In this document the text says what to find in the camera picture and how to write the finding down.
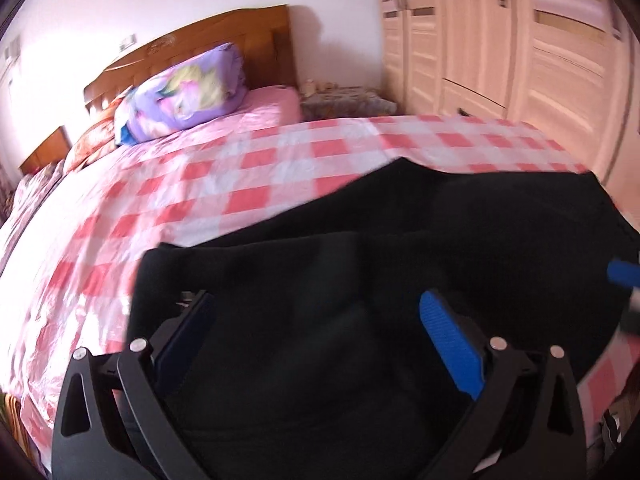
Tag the cluttered bedside table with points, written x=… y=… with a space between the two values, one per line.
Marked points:
x=323 y=100

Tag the purple floral pillow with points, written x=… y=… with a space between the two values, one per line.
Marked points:
x=198 y=90

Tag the pink pillow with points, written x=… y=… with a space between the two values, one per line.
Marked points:
x=272 y=106

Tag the wooden headboard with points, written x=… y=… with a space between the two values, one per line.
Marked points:
x=263 y=36

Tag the orange patterned pillow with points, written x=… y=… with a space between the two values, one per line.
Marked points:
x=96 y=142

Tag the light wooden wardrobe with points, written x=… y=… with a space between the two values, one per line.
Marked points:
x=570 y=68

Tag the pink checkered bed sheet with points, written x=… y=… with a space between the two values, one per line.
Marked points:
x=68 y=281

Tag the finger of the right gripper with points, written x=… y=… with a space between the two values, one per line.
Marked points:
x=624 y=274

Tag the black pants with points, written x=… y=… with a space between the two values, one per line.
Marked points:
x=316 y=365

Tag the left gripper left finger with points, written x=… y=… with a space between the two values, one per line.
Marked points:
x=112 y=422

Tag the wooden nightstand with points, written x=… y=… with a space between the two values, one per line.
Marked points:
x=53 y=149

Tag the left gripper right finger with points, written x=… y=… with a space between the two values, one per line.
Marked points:
x=525 y=421

